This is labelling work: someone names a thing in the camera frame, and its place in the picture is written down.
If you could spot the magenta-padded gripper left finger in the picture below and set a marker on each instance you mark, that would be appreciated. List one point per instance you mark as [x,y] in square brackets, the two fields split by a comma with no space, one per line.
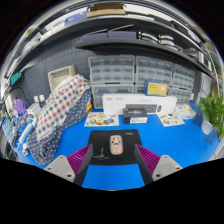
[63,166]

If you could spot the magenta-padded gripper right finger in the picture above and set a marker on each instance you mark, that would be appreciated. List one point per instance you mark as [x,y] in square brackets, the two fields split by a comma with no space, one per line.
[163,166]

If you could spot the pink transparent computer mouse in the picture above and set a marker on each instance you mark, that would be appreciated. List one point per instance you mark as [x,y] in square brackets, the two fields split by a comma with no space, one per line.
[116,145]

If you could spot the black mouse pad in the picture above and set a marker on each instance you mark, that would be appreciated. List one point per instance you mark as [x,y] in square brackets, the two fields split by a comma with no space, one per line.
[100,140]

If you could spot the sticker sheet with cartoon pictures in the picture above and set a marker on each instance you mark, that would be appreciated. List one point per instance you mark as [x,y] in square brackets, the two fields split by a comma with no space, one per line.
[170,120]

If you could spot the small black box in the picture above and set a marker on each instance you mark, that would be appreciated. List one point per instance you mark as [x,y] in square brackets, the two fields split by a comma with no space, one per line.
[135,116]

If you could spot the sticker sheet with food pictures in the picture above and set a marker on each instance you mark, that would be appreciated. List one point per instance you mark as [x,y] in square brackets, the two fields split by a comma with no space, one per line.
[101,119]

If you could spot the red and blue plaid cloth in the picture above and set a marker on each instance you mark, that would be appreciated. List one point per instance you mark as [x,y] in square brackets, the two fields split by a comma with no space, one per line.
[63,103]

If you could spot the green plant in white pot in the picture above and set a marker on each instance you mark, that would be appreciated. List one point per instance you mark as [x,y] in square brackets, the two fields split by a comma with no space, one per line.
[211,111]

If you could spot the yellow and blue box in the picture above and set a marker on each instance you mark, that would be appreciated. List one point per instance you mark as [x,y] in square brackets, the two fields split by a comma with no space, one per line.
[156,88]

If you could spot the long white keyboard box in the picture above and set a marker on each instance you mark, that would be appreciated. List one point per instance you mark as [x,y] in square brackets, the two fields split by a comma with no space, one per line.
[113,103]

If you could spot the white woven basket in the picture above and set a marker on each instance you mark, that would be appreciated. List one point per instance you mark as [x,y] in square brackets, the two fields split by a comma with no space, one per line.
[60,75]

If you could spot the grey small-drawer cabinet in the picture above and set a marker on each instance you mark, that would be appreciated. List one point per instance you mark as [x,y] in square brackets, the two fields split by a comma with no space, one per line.
[154,68]
[111,69]
[184,76]

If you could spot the grey pegboard panel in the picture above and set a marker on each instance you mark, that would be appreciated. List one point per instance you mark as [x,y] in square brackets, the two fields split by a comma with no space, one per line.
[63,55]

